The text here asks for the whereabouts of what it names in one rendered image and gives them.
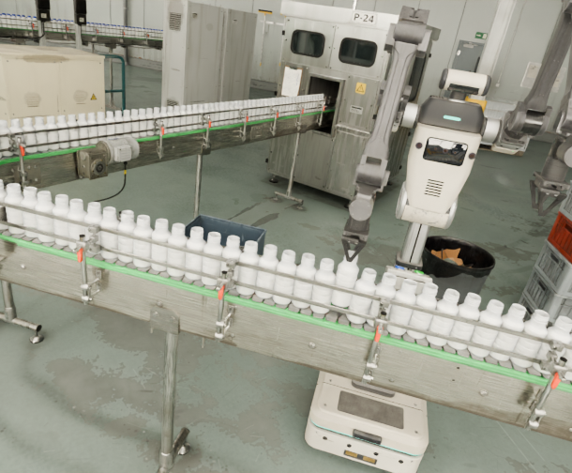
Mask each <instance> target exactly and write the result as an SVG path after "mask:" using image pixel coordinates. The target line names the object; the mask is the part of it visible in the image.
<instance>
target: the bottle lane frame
mask: <svg viewBox="0 0 572 473"><path fill-rule="evenodd" d="M32 241H33V240H32ZM32 241H25V240H22V239H21V238H20V239H18V238H14V237H12V236H4V235H2V233H1V234H0V255H3V256H5V257H6V258H5V259H3V260H1V261H0V280H1V281H4V282H10V283H14V284H17V285H20V286H23V287H27V288H30V289H34V290H37V291H40V292H44V293H47V294H51V295H54V296H58V297H61V298H66V299H70V300H73V301H77V302H80V303H83V301H82V296H83V290H82V289H81V285H82V268H81V263H79V262H78V258H77V254H75V253H72V252H64V251H63V249H62V250H57V249H54V248H53V246H51V247H46V246H43V245H42V244H36V243H32ZM115 263H116V262H115ZM115 263H113V264H111V263H107V262H105V260H103V261H99V260H96V259H94V257H93V258H89V257H86V265H87V282H89V283H91V282H93V281H94V280H95V279H96V269H98V270H101V279H99V280H98V282H101V283H102V290H99V291H98V292H97V293H96V294H95V295H94V296H93V300H92V301H91V302H90V303H89V304H88V305H90V306H94V307H97V308H100V309H103V310H107V311H110V312H114V313H120V314H123V315H126V316H129V317H133V318H136V319H140V320H143V321H146V322H150V309H151V308H153V307H154V306H155V305H156V306H159V307H162V308H166V309H169V310H173V311H176V312H177V314H178V315H179V331H183V332H186V333H189V334H192V335H196V336H200V337H203V338H206V339H209V340H213V341H214V340H215V334H216V330H217V327H216V323H217V320H218V301H219V299H218V292H217V290H216V289H215V290H210V289H206V288H204V286H203V287H199V286H195V285H193V283H192V284H188V283H184V282H182V280H183V279H182V280H181V281H179V282H178V281H175V280H171V277H172V276H171V277H170V278H168V279H167V278H163V277H160V276H159V274H160V273H159V274H158V275H153V274H149V273H148V271H149V270H148V271H146V272H142V271H139V270H137V268H136V269H131V268H127V266H124V267H121V266H118V265H116V264H115ZM229 305H231V306H234V310H233V314H231V316H230V317H231V318H232V319H233V325H232V326H231V327H229V328H228V329H227V331H226V332H225V335H226V337H225V339H223V340H222V341H220V343H226V344H228V345H232V346H235V347H239V348H242V349H246V350H249V351H252V352H256V353H259V354H263V355H266V356H269V357H272V358H276V359H282V360H285V361H289V362H291V363H295V364H299V365H302V366H306V367H309V368H312V369H315V370H319V371H322V372H326V373H329V374H334V375H338V376H341V377H345V378H348V379H352V380H355V381H358V382H361V380H362V377H363V373H364V371H365V367H366V364H367V360H368V357H369V351H370V348H371V345H372V341H373V338H374V334H375V331H376V330H375V331H374V333H373V332H369V331H365V330H364V328H363V327H362V328H361V329H358V328H352V327H351V324H349V326H344V325H342V324H339V322H338V320H337V321H336V323H334V322H330V321H326V320H325V317H324V319H320V318H316V317H313V314H311V316H308V315H305V314H302V313H300V310H299V312H298V313H295V312H292V311H288V307H287V308H286V309H285V310H284V309H281V308H277V307H276V304H275V305H274V306H270V305H266V304H263V302H262V303H259V302H256V301H252V298H250V299H244V298H241V297H240V295H239V296H237V297H235V296H231V295H228V292H227V293H226V294H225V299H224V309H223V318H222V320H225V318H226V317H227V315H228V307H229ZM378 345H381V346H382V350H381V353H380V355H377V357H376V358H379V359H378V362H377V368H376V369H374V371H373V375H372V376H373V380H371V381H370V382H367V384H369V385H372V386H375V387H378V388H382V389H388V390H391V391H395V392H397V393H401V394H405V395H408V396H412V397H415V398H418V399H421V400H425V401H428V402H432V403H435V404H440V405H444V406H447V407H451V408H455V409H457V410H461V411H464V412H468V413H471V414H475V415H477V416H481V417H484V418H488V419H491V420H497V421H500V422H504V423H507V424H511V425H514V426H518V427H520V428H524V425H525V424H526V419H527V418H529V417H530V415H531V412H532V409H531V406H532V404H533V402H534V401H537V399H538V398H537V397H536V395H537V393H538V392H539V390H540V389H544V387H545V386H546V384H547V383H548V381H549V380H548V379H547V378H544V377H543V375H542V374H541V376H540V377H539V376H536V375H532V374H529V373H528V371H527V370H526V373H523V372H519V371H515V370H514V368H513V366H512V369H507V368H505V367H501V366H500V364H499V363H498V364H497V365H493V364H489V363H486V362H485V360H484V359H483V361H479V360H475V359H472V358H471V356H469V357H468V358H465V357H462V356H459V355H458V353H457V352H456V353H455V354H451V353H447V352H445V351H444V349H443V348H442V350H441V351H440V350H437V349H433V348H430V346H429V345H428V347H426V346H423V345H419V344H417V343H416V341H414V343H408V342H405V341H403V338H401V339H400V340H398V339H394V338H391V337H390V335H389V334H388V335H387V336H384V335H381V337H380V340H379V343H378ZM570 383H571V382H570ZM543 408H544V409H545V411H546V415H545V416H544V417H543V418H541V420H540V421H539V427H537V429H533V428H532V429H531V431H534V432H538V433H540V434H544V435H550V436H554V437H557V438H561V439H563V440H567V441H570V442H572V383H571V384H570V385H568V384H565V383H561V382H560V383H559V385H558V386H557V388H556V389H552V390H551V392H550V394H549V397H548V399H547V400H546V402H545V403H544V405H543Z"/></svg>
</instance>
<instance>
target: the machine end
mask: <svg viewBox="0 0 572 473"><path fill-rule="evenodd" d="M280 13H282V15H284V16H287V18H286V24H285V30H282V35H283V36H284V39H283V46H282V53H281V60H280V68H279V75H278V89H277V91H275V93H274V95H275V96H276V98H282V97H284V98H286V96H282V95H281V88H282V82H283V75H284V69H285V65H287V66H293V67H298V68H301V69H303V73H302V79H301V84H300V90H299V96H305V95H306V96H307V95H318V94H324V98H325V97H327V98H329V97H332V98H333V97H337V98H336V99H337V100H331V101H330V102H329V101H328V100H327V101H326V102H325V104H328V102H329V103H336V102H337V105H336V110H335V114H334V120H333V125H332V126H328V127H323V128H319V129H315V130H307V132H306V133H301V134H300V140H299V147H298V152H297V158H296V165H295V170H294V181H296V182H299V183H302V184H305V185H308V186H311V187H313V188H316V189H319V190H322V191H326V192H329V193H332V194H335V195H337V196H340V197H343V198H346V199H349V204H345V205H344V207H345V208H348V209H349V207H350V204H351V202H352V200H353V198H354V191H355V189H356V186H355V185H353V181H354V175H355V171H356V166H357V164H358V163H360V162H361V160H362V156H363V153H364V149H365V146H366V145H367V143H368V141H369V138H370V136H371V134H372V131H373V128H374V124H375V121H376V117H377V113H378V111H379V107H380V106H377V100H378V97H379V93H380V89H381V85H382V82H383V80H385V81H386V80H387V77H388V73H389V70H390V66H391V61H392V53H391V52H387V51H384V43H385V40H386V36H387V32H388V29H389V25H390V23H397V22H398V19H399V15H393V14H385V13H378V12H371V11H364V10H356V9H349V8H335V7H329V6H321V5H313V4H306V3H299V2H292V1H284V0H282V3H281V11H280ZM426 29H428V30H431V31H432V32H431V34H430V38H429V44H428V47H427V50H426V53H425V57H424V58H419V57H415V58H414V60H413V62H412V64H411V65H410V68H409V71H408V74H407V78H406V84H407V85H410V86H411V87H412V90H411V94H410V97H409V99H408V103H413V104H417V101H418V97H419V94H420V90H421V86H422V83H423V79H424V76H425V72H426V68H427V64H428V61H429V58H431V53H430V51H431V47H432V43H433V42H432V41H437V40H438V39H439V36H440V33H441V29H439V28H436V27H433V26H430V25H427V26H426ZM410 129H411V128H406V127H402V126H399V128H398V130H397V131H392V132H391V136H390V141H389V155H388V159H387V160H388V162H387V165H386V168H385V170H388V171H390V175H389V178H388V181H387V185H390V186H391V185H393V183H391V182H390V180H391V179H393V178H395V177H396V176H397V175H398V174H399V169H401V167H402V165H401V162H402V158H403V154H404V150H405V147H406V144H407V140H408V136H410V135H411V133H410ZM295 136H296V133H294V134H289V135H285V136H280V137H276V138H272V139H270V146H269V154H268V158H267V159H265V162H267V168H266V169H267V173H270V174H273V178H270V179H269V182H272V183H278V180H277V179H275V177H276V175H278V176H281V177H284V178H287V179H289V178H290V172H291V166H292V160H293V154H294V143H295Z"/></svg>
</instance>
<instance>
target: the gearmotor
mask: <svg viewBox="0 0 572 473"><path fill-rule="evenodd" d="M139 154H140V147H139V144H138V143H137V141H136V140H135V139H134V138H132V137H124V138H113V139H108V140H104V141H99V142H98V143H97V144H96V146H95V147H89V148H84V149H81V150H77V158H78V174H79V179H80V180H83V179H84V177H87V178H89V180H91V179H96V178H101V177H104V176H108V164H109V163H114V162H122V161H123V164H125V170H124V174H125V179H124V186H123V188H122V190H123V189H124V187H125V185H126V173H127V170H126V164H128V163H127V160H132V159H136V158H137V157H138V156H139ZM122 190H121V191H122ZM121 191H120V192H121ZM120 192H118V193H117V194H115V195H113V196H111V197H108V198H105V199H101V200H97V201H94V202H100V201H104V200H108V199H110V198H113V197H114V196H116V195H118V194H119V193H120Z"/></svg>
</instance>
